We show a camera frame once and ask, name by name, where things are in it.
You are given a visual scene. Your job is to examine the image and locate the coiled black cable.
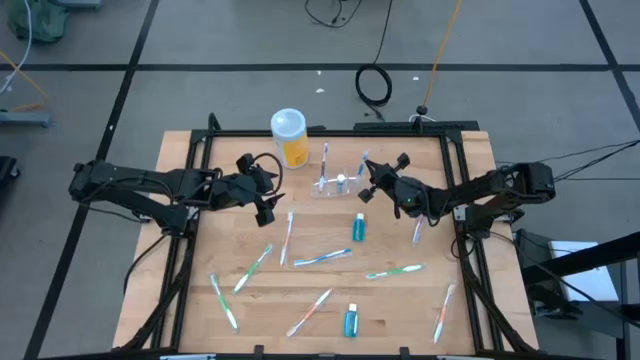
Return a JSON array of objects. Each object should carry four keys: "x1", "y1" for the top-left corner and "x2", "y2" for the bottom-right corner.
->
[{"x1": 354, "y1": 0, "x2": 396, "y2": 122}]

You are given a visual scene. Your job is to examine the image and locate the clear acrylic holder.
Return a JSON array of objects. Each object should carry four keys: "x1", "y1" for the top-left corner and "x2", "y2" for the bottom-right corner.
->
[{"x1": 309, "y1": 169, "x2": 372, "y2": 199}]

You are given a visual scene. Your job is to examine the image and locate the green toothbrush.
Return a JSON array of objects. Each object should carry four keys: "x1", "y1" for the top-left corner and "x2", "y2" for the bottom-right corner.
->
[
  {"x1": 365, "y1": 263, "x2": 425, "y2": 281},
  {"x1": 208, "y1": 272, "x2": 240, "y2": 332},
  {"x1": 232, "y1": 243, "x2": 275, "y2": 295}
]

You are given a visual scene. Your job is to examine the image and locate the white box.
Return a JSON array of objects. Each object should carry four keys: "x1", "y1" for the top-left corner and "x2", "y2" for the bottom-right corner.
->
[{"x1": 547, "y1": 239, "x2": 621, "y2": 304}]

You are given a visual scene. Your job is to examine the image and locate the black metal stand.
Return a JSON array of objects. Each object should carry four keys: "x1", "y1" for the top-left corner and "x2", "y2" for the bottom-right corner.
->
[{"x1": 514, "y1": 229, "x2": 640, "y2": 360}]

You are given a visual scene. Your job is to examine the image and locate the white toothbrush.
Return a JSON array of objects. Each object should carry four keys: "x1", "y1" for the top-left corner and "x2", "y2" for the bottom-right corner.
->
[{"x1": 278, "y1": 210, "x2": 296, "y2": 268}]

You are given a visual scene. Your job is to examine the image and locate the purple toothbrush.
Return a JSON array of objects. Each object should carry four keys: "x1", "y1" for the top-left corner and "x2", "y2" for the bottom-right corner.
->
[
  {"x1": 411, "y1": 213, "x2": 427, "y2": 245},
  {"x1": 318, "y1": 141, "x2": 331, "y2": 194}
]

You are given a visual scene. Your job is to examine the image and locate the grey flat base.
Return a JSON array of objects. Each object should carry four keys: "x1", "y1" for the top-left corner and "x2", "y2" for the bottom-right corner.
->
[{"x1": 0, "y1": 110, "x2": 53, "y2": 129}]

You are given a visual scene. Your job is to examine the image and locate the thin black floor cable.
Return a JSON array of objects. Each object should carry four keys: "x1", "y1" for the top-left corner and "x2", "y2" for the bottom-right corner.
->
[
  {"x1": 554, "y1": 175, "x2": 640, "y2": 182},
  {"x1": 537, "y1": 139, "x2": 640, "y2": 164},
  {"x1": 553, "y1": 145, "x2": 640, "y2": 182}
]

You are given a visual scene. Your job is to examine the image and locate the white canister with yellow label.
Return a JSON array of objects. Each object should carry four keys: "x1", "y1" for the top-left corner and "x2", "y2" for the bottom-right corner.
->
[{"x1": 270, "y1": 107, "x2": 312, "y2": 171}]

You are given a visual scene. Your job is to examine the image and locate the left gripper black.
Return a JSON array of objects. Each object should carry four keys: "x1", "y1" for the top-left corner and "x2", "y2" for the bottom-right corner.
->
[{"x1": 209, "y1": 152, "x2": 287, "y2": 229}]

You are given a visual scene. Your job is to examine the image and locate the green cloth bag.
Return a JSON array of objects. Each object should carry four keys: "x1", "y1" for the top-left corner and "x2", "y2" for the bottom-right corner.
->
[{"x1": 7, "y1": 0, "x2": 71, "y2": 44}]

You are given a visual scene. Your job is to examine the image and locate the white cable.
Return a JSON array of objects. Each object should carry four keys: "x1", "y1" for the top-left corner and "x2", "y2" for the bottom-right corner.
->
[{"x1": 0, "y1": 0, "x2": 34, "y2": 96}]

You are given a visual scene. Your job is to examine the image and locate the black aluminium table frame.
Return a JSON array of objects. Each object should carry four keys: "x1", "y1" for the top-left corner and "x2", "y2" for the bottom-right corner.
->
[{"x1": 113, "y1": 112, "x2": 540, "y2": 360}]

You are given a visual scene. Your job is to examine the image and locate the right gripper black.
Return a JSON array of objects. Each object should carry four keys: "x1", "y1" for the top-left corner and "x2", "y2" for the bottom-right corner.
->
[{"x1": 357, "y1": 152, "x2": 429, "y2": 220}]

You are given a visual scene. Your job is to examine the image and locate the orange floor cable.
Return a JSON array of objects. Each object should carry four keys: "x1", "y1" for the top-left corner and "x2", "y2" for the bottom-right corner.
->
[{"x1": 0, "y1": 48, "x2": 50, "y2": 112}]

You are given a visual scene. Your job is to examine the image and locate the yellow hanging cable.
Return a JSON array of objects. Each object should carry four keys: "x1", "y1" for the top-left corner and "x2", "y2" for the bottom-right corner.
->
[{"x1": 423, "y1": 0, "x2": 464, "y2": 109}]

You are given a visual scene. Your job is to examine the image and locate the black looped floor cable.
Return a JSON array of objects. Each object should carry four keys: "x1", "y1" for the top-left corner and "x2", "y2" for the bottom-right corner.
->
[{"x1": 304, "y1": 0, "x2": 364, "y2": 29}]

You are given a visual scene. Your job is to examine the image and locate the orange toothbrush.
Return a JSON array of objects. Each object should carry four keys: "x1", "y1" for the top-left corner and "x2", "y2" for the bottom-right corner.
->
[
  {"x1": 431, "y1": 282, "x2": 458, "y2": 347},
  {"x1": 284, "y1": 287, "x2": 334, "y2": 338}
]

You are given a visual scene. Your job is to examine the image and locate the black equipment piece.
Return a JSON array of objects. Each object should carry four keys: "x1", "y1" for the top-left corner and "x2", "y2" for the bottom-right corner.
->
[{"x1": 0, "y1": 155, "x2": 21, "y2": 201}]

